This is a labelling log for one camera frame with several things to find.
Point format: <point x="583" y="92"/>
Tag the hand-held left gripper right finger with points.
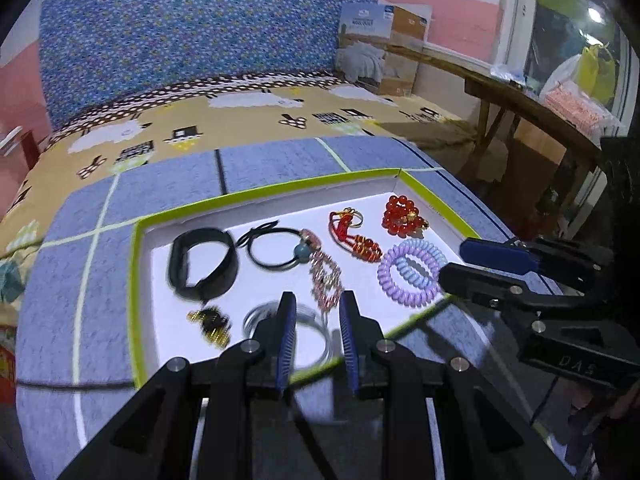
<point x="350" y="350"/>

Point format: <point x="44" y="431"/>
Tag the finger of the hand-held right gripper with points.
<point x="480" y="285"/>
<point x="495" y="256"/>

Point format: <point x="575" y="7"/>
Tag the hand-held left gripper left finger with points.
<point x="286" y="350"/>

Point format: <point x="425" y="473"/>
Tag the silver bangle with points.
<point x="248" y="317"/>

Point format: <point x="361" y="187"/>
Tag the white tray with green rim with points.
<point x="300" y="220"/>

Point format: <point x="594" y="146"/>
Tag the person's right hand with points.
<point x="607" y="407"/>

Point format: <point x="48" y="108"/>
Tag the white plastic bag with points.
<point x="570" y="100"/>

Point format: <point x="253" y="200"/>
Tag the black wristband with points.
<point x="175" y="265"/>

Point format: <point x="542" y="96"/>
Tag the yellow bag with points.
<point x="595" y="72"/>

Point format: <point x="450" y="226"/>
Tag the wooden bench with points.
<point x="525" y="100"/>

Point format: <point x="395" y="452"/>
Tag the blue-grey mat with lines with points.
<point x="75" y="285"/>

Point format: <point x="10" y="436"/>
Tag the cardboard quilt box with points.
<point x="370" y="60"/>

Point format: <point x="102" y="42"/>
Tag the yellow printed bedsheet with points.
<point x="200" y="110"/>

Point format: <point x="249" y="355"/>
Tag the dark red box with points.
<point x="30" y="147"/>

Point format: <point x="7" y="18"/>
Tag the blue floral headboard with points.
<point x="200" y="20"/>

